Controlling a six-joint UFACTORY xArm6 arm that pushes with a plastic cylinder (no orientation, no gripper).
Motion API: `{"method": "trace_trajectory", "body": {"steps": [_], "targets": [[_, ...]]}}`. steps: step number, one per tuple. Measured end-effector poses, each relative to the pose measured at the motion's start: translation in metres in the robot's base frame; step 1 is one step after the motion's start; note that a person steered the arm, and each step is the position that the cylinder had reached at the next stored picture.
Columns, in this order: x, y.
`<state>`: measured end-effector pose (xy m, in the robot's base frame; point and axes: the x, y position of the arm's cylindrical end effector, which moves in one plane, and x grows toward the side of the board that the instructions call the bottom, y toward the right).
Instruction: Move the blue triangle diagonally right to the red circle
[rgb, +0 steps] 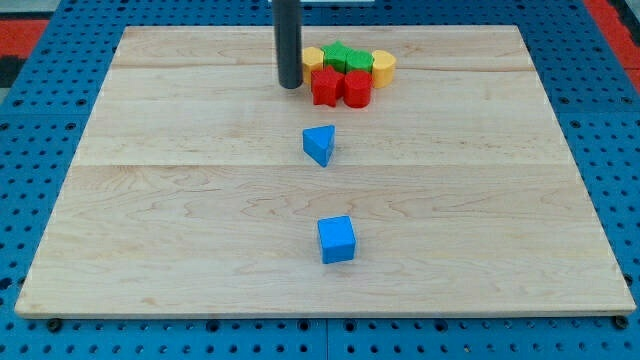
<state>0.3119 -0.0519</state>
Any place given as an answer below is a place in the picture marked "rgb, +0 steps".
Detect blue triangle block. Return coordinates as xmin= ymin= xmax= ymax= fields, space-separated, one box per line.
xmin=302 ymin=125 xmax=335 ymax=167

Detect red circle block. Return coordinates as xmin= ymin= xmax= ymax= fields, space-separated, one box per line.
xmin=343 ymin=70 xmax=372 ymax=108

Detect blue cube block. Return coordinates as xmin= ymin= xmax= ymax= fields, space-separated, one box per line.
xmin=317 ymin=215 xmax=356 ymax=264

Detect red star block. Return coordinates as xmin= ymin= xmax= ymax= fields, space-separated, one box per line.
xmin=311 ymin=65 xmax=344 ymax=107

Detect yellow hexagon block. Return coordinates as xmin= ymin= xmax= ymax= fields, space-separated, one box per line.
xmin=302 ymin=47 xmax=324 ymax=85

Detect green hexagon block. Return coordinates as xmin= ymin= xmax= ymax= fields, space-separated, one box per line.
xmin=345 ymin=50 xmax=374 ymax=73

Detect green star block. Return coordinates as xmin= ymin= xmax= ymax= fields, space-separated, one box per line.
xmin=321 ymin=41 xmax=354 ymax=74

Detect wooden board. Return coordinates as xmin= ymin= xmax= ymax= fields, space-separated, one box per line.
xmin=15 ymin=25 xmax=636 ymax=319

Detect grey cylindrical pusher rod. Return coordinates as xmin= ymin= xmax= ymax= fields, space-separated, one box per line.
xmin=272 ymin=0 xmax=303 ymax=89

